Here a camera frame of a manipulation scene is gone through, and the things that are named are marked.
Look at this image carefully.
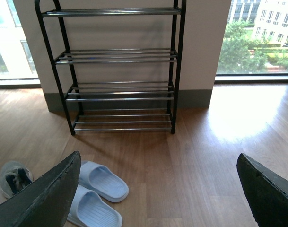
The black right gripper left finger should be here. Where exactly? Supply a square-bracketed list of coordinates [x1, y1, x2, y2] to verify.
[0, 151, 81, 227]

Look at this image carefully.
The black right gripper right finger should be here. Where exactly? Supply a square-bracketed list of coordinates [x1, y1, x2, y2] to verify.
[236, 153, 288, 227]

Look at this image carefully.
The grey knit sneaker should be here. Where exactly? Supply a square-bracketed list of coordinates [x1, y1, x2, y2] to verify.
[0, 161, 34, 199]

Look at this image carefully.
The light blue slide sandal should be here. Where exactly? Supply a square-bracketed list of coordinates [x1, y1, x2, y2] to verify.
[67, 185, 122, 227]
[79, 161, 129, 203]

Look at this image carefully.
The black metal shoe rack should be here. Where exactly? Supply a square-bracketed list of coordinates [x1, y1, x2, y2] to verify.
[34, 0, 187, 135]

